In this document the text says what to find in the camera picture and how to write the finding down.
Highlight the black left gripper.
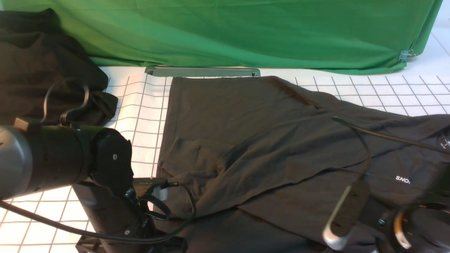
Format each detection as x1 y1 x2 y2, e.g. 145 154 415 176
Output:
73 182 187 253

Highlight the gray long sleeve shirt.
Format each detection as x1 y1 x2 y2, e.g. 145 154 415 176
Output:
158 77 449 253

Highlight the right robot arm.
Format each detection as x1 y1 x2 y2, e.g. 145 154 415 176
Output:
322 164 450 253

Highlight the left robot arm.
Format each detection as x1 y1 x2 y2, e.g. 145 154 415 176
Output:
1 117 167 240

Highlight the gray metal bar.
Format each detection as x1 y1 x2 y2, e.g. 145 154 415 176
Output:
144 66 261 78

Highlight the black crumpled garment pile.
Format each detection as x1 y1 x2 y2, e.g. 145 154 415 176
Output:
0 9 118 126

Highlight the green backdrop cloth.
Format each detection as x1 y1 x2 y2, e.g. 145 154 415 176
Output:
1 0 442 75

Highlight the metal binder clip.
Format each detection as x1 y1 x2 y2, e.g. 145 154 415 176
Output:
398 49 416 63

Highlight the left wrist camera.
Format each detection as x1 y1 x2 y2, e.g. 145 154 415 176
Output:
133 177 169 201

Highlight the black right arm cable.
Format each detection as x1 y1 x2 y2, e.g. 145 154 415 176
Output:
332 116 450 176

